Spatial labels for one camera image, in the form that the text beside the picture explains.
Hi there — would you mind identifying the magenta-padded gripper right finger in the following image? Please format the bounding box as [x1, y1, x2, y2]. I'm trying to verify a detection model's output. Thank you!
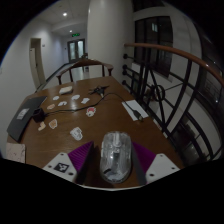
[129, 141, 183, 186]

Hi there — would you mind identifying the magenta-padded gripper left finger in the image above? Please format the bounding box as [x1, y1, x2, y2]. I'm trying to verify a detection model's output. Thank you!
[42, 140, 101, 186]

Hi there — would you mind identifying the transparent computer mouse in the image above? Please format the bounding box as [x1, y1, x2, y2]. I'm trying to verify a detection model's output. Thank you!
[99, 130, 133, 185]

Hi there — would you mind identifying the white face sticker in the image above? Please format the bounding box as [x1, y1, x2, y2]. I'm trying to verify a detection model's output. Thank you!
[69, 126, 84, 141]

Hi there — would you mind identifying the orange and white sticker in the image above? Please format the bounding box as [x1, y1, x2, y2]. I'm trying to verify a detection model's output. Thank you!
[48, 118, 59, 130]

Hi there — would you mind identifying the cream figure sticker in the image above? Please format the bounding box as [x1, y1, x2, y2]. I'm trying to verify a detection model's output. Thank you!
[37, 121, 47, 132]

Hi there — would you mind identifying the small black box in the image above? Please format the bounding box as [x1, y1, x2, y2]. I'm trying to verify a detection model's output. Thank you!
[31, 107, 46, 124]

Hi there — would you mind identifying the black closed laptop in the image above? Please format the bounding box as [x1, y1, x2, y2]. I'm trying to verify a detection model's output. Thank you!
[6, 95, 48, 142]

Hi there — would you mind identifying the red and white sticker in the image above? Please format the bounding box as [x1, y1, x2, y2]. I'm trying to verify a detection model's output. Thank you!
[85, 106, 98, 118]

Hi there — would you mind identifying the white paper sheet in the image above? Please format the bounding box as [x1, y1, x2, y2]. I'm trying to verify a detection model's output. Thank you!
[121, 99, 150, 122]

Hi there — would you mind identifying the small white box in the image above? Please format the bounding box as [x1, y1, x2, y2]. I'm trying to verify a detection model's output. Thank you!
[58, 85, 74, 96]

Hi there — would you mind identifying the white side door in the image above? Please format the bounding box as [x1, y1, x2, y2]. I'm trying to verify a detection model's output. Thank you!
[29, 37, 47, 90]

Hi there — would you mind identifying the wooden armchair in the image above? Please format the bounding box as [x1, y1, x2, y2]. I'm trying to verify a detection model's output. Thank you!
[55, 58, 115, 86]

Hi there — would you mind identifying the black railing with wooden handrail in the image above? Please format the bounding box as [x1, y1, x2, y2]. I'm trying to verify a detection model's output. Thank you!
[121, 42, 224, 165]

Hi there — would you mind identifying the glass double door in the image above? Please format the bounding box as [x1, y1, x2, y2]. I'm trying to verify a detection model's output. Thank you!
[67, 38, 87, 64]

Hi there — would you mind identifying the dark window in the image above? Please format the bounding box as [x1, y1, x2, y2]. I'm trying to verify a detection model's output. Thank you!
[133, 15, 175, 78]

